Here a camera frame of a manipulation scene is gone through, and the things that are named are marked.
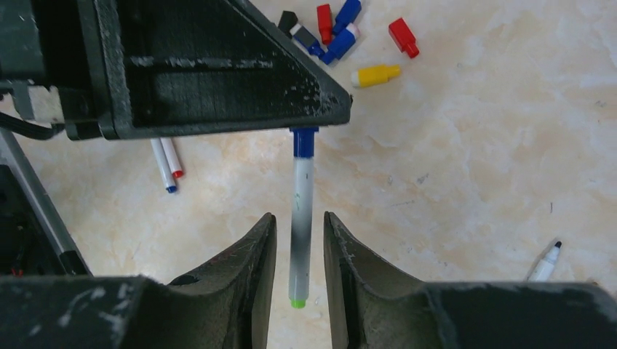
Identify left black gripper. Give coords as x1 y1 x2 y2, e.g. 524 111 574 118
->
1 1 352 140

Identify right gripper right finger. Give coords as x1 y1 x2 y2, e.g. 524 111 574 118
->
323 212 429 348

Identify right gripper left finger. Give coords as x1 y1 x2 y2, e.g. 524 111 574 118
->
169 213 277 348

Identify black pen cap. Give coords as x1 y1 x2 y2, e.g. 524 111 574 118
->
277 10 298 39

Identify yellow cap marker pen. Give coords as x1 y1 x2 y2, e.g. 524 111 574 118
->
525 241 562 282

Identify blue pen cap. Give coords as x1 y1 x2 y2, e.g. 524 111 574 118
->
333 0 362 36
320 23 360 65
290 23 325 58

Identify red pen cap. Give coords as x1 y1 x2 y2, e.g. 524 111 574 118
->
389 17 420 59
317 4 333 46

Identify yellow pen cap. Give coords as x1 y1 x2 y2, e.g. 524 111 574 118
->
351 65 401 88

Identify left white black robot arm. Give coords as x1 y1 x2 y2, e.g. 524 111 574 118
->
1 1 352 275

